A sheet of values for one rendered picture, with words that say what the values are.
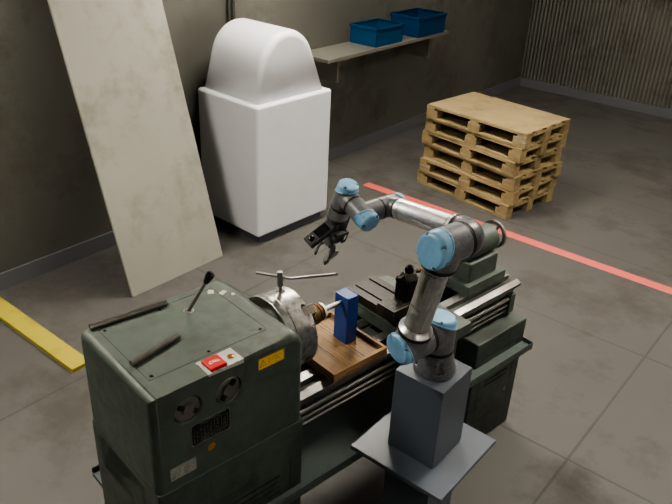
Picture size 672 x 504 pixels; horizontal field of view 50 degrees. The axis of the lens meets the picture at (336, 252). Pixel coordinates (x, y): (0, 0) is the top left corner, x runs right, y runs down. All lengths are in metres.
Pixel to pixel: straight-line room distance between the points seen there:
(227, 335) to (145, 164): 2.81
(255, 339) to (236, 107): 3.21
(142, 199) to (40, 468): 2.00
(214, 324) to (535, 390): 2.43
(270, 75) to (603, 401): 3.11
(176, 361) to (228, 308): 0.34
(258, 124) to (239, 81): 0.37
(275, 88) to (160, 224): 1.30
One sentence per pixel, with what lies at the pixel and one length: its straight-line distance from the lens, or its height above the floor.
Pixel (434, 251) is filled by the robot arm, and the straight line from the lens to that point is 2.11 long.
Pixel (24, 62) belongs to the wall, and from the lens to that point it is 5.08.
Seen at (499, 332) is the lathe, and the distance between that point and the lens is 3.63.
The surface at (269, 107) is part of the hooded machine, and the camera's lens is 5.33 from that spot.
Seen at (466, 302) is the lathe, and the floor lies 0.86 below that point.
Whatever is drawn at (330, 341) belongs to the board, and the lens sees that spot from 3.06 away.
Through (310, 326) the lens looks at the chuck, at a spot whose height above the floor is 1.15.
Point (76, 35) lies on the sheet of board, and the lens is 4.94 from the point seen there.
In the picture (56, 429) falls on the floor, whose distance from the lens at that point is 4.14.
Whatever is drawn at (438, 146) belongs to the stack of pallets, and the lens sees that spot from 6.79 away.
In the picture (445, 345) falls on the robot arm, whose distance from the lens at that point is 2.49.
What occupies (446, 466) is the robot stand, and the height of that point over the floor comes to 0.75.
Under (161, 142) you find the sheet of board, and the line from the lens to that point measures 5.20.
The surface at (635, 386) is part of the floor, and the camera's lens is 4.71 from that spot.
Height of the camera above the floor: 2.66
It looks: 28 degrees down
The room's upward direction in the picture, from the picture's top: 3 degrees clockwise
